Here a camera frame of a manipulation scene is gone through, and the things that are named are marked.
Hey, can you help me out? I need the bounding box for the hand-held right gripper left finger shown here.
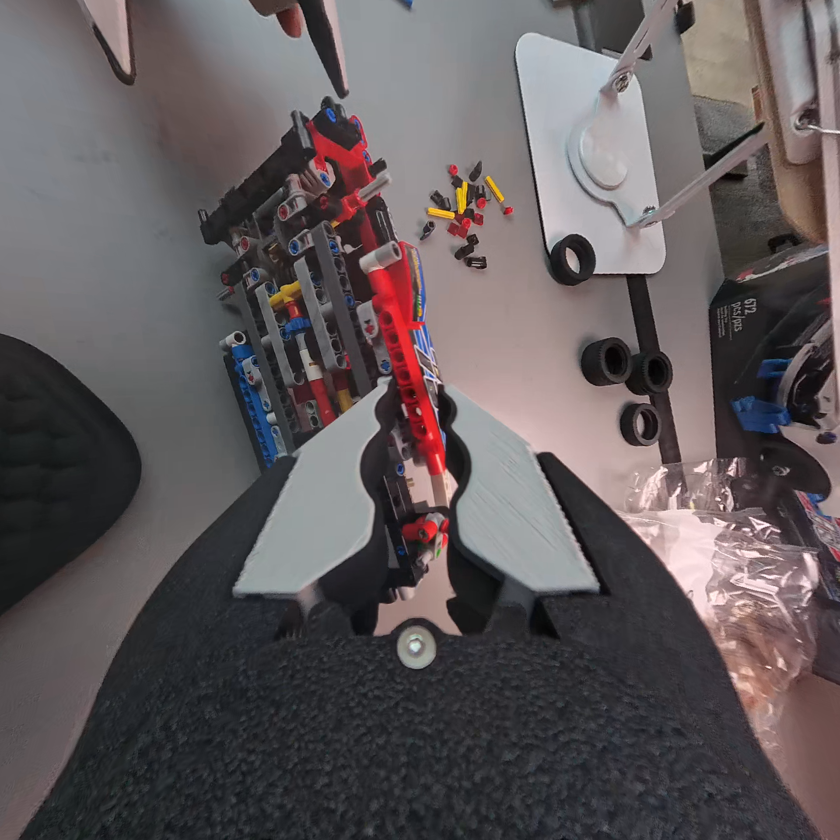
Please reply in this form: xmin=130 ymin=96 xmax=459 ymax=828
xmin=233 ymin=379 xmax=396 ymax=619

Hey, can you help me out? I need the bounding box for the grey desk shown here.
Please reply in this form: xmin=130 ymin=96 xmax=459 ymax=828
xmin=0 ymin=0 xmax=729 ymax=840

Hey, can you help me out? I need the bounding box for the pile of small brick pieces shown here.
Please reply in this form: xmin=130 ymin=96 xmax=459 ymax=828
xmin=420 ymin=161 xmax=515 ymax=270

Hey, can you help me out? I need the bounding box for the white metal book stand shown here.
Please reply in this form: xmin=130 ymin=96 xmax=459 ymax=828
xmin=515 ymin=0 xmax=840 ymax=275

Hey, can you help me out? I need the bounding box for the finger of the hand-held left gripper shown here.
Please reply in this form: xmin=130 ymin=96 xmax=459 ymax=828
xmin=75 ymin=0 xmax=137 ymax=86
xmin=298 ymin=0 xmax=350 ymax=99

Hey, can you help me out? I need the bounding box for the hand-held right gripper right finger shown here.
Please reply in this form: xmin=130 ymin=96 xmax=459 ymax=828
xmin=438 ymin=386 xmax=602 ymax=635

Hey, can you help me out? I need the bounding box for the black rubber toy tyre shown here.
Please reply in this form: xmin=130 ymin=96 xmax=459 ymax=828
xmin=626 ymin=351 xmax=674 ymax=396
xmin=581 ymin=336 xmax=632 ymax=386
xmin=620 ymin=402 xmax=663 ymax=448
xmin=550 ymin=234 xmax=597 ymax=286

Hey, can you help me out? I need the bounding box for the black mesh cushion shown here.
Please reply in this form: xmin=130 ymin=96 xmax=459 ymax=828
xmin=0 ymin=333 xmax=143 ymax=618

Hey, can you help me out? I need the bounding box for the toy brick car model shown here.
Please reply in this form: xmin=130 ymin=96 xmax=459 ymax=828
xmin=199 ymin=97 xmax=454 ymax=601

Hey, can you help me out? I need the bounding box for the clear plastic bag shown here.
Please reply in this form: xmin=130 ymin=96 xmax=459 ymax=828
xmin=620 ymin=458 xmax=823 ymax=756

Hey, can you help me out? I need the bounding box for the black toy car box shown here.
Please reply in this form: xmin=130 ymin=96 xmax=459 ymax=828
xmin=709 ymin=246 xmax=840 ymax=598

